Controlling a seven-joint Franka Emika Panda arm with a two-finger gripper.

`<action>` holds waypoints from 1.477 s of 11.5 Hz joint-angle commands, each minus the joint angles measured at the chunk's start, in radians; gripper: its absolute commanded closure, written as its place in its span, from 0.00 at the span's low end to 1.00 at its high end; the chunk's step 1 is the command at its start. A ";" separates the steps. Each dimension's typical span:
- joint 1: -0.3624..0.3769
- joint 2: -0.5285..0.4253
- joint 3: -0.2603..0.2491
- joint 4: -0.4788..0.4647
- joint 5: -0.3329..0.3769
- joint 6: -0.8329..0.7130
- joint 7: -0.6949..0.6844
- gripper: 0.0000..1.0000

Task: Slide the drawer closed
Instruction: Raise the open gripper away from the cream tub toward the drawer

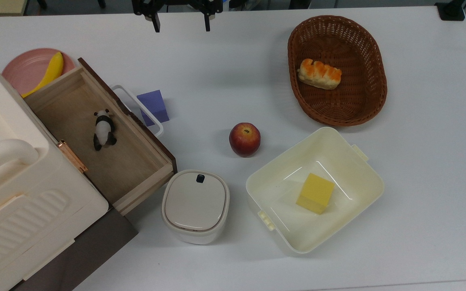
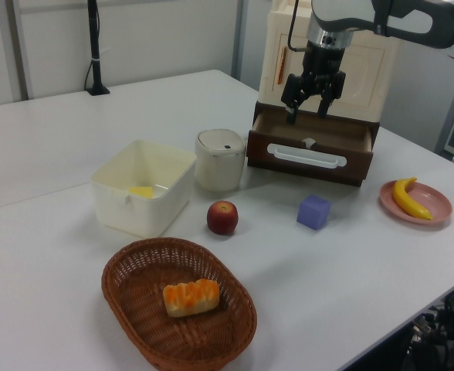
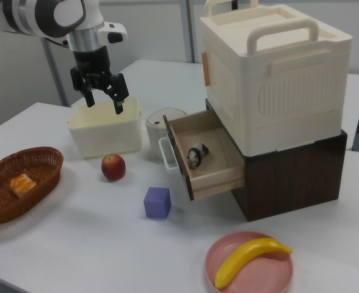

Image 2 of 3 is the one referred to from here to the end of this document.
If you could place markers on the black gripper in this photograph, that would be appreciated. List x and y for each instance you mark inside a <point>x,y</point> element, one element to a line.
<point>323,65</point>

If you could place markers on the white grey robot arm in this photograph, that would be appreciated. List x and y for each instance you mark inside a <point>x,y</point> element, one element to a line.
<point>404,15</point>

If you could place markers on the orange cabinet latch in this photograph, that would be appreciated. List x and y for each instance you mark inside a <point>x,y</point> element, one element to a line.
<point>282,65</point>

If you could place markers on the cream plastic cabinet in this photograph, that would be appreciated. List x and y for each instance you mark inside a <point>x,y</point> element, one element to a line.
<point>366,77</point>

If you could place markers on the cream lidded trash bin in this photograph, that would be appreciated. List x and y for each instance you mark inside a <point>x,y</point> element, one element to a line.
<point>219,162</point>

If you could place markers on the purple cube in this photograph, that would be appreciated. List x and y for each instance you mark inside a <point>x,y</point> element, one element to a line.
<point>312,212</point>

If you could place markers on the yellow banana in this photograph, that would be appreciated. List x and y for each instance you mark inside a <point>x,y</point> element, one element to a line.
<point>402,201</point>

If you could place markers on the red apple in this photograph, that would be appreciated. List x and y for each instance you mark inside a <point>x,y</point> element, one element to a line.
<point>222,218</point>

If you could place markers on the pink plate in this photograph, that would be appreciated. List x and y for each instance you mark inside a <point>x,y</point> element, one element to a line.
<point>435,201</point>

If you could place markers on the yellow cube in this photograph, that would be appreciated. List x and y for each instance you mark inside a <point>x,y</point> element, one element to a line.
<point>141,192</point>

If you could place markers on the cream square plastic container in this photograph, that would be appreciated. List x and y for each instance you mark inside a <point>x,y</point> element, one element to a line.
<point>134,212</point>

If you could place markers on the black table clamp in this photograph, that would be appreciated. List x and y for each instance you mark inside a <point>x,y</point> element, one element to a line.
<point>94,46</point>

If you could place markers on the orange glazed bread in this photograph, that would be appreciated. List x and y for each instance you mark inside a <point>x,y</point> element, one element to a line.
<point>190,299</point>

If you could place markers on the brown wicker basket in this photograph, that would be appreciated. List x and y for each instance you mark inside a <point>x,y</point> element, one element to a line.
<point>142,317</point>

